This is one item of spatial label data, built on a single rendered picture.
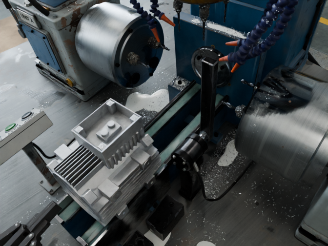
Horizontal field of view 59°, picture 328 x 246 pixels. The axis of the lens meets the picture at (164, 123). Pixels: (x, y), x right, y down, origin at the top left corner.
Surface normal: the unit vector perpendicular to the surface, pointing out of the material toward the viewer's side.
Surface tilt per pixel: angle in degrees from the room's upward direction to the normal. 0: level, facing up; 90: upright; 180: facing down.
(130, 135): 90
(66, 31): 90
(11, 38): 0
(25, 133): 65
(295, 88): 6
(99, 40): 51
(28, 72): 0
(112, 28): 28
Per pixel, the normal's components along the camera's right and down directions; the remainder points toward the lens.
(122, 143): 0.77, 0.45
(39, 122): 0.66, 0.14
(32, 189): -0.08, -0.64
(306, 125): -0.43, -0.15
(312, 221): -0.64, 0.62
